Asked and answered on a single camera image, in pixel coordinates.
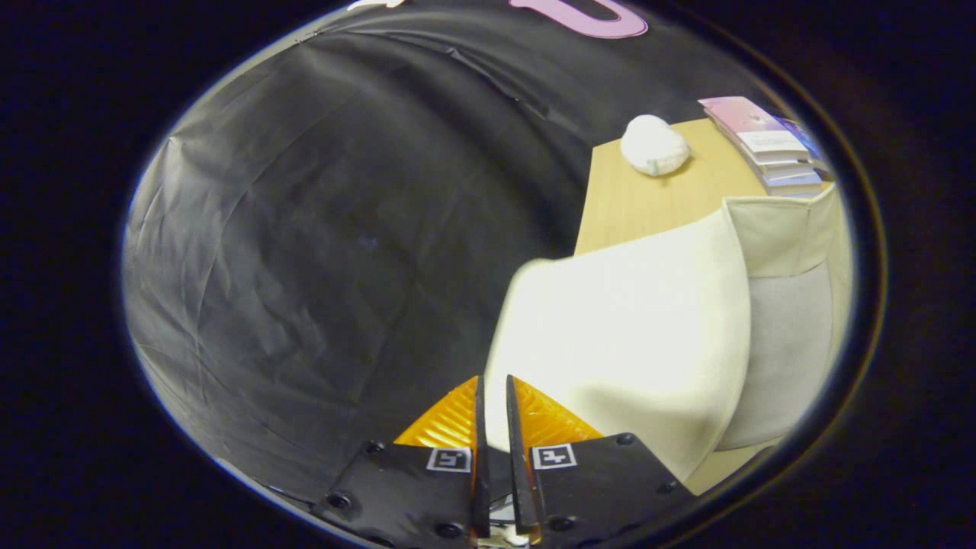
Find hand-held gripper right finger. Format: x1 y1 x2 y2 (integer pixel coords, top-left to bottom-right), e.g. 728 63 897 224
506 374 696 549

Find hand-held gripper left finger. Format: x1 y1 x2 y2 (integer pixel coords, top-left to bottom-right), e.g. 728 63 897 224
313 375 490 549

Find cream fabric storage box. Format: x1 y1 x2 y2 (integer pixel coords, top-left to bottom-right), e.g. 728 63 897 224
484 183 851 485

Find black backdrop cloth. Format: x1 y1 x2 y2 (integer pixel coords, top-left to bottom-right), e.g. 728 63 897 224
122 0 763 506

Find white plush toy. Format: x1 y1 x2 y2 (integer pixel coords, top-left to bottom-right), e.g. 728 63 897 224
620 114 692 178

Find thin white book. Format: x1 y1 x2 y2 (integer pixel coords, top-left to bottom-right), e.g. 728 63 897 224
759 159 820 182
766 174 826 199

